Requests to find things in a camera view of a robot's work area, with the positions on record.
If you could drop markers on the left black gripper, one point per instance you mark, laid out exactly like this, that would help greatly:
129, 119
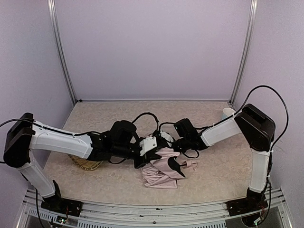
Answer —
141, 160

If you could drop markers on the pink and black folding umbrella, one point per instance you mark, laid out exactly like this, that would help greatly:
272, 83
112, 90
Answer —
163, 173

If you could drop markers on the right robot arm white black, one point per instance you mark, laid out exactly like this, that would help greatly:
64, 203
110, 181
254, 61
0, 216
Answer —
256, 127

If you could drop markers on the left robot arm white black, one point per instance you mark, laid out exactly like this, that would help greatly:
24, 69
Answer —
28, 134

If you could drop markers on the woven bamboo tray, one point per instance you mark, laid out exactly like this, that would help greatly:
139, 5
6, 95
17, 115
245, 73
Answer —
85, 164

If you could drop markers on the light blue paper cup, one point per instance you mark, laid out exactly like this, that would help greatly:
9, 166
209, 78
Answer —
226, 112

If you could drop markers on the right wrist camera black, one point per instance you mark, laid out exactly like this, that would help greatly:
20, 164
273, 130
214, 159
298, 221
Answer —
166, 136

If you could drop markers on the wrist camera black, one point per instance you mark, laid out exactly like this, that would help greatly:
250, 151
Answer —
147, 144
166, 136

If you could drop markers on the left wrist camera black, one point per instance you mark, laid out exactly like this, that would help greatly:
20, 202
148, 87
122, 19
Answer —
147, 144

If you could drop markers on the aluminium front rail frame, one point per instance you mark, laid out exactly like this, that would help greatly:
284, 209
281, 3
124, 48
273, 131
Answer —
105, 215

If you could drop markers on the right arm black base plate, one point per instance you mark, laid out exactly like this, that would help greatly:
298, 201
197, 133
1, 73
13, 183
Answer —
246, 205

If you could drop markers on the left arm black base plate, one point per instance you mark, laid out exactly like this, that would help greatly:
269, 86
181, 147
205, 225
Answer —
62, 205

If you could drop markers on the right aluminium corner post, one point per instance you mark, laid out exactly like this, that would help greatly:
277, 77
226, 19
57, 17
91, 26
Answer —
245, 51

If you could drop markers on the aluminium corner post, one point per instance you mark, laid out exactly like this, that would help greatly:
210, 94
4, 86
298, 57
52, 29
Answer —
245, 51
55, 26

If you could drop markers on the left aluminium corner post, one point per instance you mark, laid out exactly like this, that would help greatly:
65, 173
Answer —
55, 26

